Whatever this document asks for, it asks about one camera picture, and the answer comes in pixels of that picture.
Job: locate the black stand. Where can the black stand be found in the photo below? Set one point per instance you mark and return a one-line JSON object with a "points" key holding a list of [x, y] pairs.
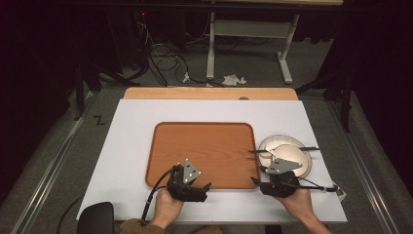
{"points": [[344, 97]]}

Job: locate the metal floor rail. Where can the metal floor rail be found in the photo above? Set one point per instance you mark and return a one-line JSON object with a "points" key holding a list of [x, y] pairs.
{"points": [[363, 162], [52, 162]]}

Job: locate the large white plate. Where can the large white plate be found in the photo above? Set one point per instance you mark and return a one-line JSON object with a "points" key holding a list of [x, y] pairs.
{"points": [[264, 161]]}

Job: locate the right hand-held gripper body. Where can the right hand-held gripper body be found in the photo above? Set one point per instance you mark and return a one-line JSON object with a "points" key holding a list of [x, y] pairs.
{"points": [[281, 185]]}

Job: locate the person's left hand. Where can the person's left hand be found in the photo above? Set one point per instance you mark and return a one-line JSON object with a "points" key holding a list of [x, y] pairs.
{"points": [[167, 208]]}

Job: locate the small white dish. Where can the small white dish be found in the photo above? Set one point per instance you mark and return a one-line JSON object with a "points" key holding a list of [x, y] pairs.
{"points": [[292, 154]]}

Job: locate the black chair back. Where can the black chair back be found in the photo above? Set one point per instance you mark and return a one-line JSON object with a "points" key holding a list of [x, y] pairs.
{"points": [[96, 219]]}

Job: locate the black chopstick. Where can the black chopstick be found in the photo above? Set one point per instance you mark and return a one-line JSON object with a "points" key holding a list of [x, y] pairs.
{"points": [[310, 149], [259, 151]]}

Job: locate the white metal desk frame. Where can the white metal desk frame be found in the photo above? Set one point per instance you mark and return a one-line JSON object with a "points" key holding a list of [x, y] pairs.
{"points": [[250, 29]]}

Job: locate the brown wooden tray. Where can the brown wooden tray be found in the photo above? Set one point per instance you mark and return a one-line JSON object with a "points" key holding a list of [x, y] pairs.
{"points": [[204, 152]]}

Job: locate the white board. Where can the white board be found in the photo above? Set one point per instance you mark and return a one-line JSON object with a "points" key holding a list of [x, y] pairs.
{"points": [[130, 156]]}

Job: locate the small crumpled white paper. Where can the small crumpled white paper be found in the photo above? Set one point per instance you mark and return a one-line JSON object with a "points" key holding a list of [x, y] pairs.
{"points": [[186, 78]]}

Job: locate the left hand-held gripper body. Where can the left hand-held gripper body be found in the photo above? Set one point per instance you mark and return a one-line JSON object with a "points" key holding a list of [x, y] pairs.
{"points": [[181, 182]]}

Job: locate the large crumpled white paper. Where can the large crumpled white paper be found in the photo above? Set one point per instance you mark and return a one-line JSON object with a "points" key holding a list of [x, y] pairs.
{"points": [[233, 80]]}

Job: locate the person's right hand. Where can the person's right hand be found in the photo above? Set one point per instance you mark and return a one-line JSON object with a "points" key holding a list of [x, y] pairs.
{"points": [[300, 204]]}

